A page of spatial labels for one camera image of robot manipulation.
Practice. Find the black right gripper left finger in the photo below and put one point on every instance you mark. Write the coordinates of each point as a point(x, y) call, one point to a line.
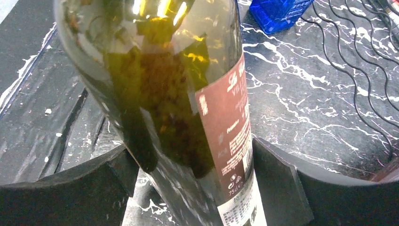
point(94, 193)

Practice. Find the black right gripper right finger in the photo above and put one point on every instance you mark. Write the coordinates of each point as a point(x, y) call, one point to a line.
point(295, 192)

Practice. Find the blue square glass bottle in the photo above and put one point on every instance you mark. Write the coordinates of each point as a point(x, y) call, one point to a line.
point(277, 15)

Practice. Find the red black wine rack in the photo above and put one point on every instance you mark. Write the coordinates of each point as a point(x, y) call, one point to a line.
point(362, 54)

